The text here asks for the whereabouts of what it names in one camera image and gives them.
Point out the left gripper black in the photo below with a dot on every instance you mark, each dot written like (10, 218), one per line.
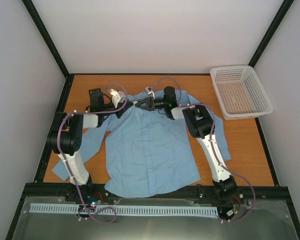
(128, 105)

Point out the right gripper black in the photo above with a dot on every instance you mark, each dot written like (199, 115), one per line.
(150, 102)

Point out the black display case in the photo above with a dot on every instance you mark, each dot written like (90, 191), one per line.
(95, 93)

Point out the light blue shirt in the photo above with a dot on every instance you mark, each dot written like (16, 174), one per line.
(143, 148)

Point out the white plastic basket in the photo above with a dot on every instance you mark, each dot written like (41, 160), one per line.
(240, 93)

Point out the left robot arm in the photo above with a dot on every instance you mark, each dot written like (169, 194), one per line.
(66, 133)

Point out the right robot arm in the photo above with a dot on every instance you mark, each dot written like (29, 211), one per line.
(201, 125)

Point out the small green circuit board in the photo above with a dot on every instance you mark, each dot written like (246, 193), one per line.
(95, 203)

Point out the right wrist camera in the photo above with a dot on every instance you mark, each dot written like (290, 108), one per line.
(148, 90)

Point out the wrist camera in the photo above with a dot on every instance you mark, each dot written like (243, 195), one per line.
(117, 97)
(148, 90)

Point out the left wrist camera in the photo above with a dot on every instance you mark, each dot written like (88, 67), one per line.
(117, 97)

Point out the light blue cable duct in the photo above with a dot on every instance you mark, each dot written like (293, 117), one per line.
(126, 210)

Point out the black front rail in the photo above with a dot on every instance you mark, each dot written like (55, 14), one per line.
(203, 194)

